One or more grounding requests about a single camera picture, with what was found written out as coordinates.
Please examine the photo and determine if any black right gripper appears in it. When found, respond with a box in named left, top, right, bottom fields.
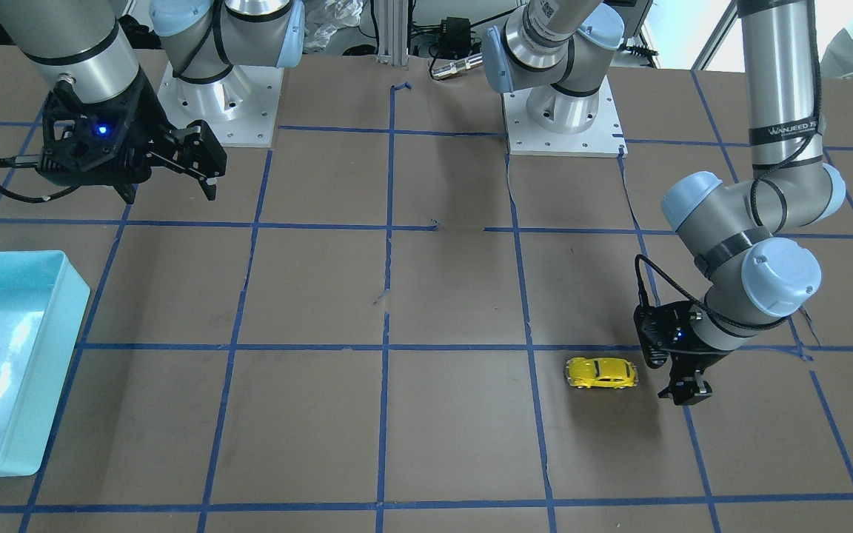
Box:
left=36, top=70, right=227, bottom=205

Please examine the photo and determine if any aluminium frame post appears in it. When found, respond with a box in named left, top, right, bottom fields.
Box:
left=370, top=0, right=412, bottom=70

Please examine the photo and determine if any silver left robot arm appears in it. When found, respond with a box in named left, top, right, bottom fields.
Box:
left=481, top=1, right=846, bottom=406

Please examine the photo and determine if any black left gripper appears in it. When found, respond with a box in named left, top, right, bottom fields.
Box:
left=633, top=301, right=730, bottom=406

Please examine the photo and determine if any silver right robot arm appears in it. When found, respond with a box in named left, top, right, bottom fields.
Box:
left=0, top=1, right=305, bottom=204

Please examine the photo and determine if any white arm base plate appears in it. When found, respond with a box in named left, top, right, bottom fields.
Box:
left=157, top=64, right=286, bottom=148
left=502, top=78, right=629, bottom=158

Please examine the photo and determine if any yellow beetle toy car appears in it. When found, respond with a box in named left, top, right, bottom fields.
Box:
left=564, top=357, right=640, bottom=390

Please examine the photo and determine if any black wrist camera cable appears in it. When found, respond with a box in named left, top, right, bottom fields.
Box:
left=0, top=155, right=83, bottom=205

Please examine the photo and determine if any light blue plastic bin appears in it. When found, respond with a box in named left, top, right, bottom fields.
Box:
left=0, top=250, right=90, bottom=477

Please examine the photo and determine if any brown paper table cover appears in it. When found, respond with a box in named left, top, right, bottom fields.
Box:
left=0, top=47, right=853, bottom=532

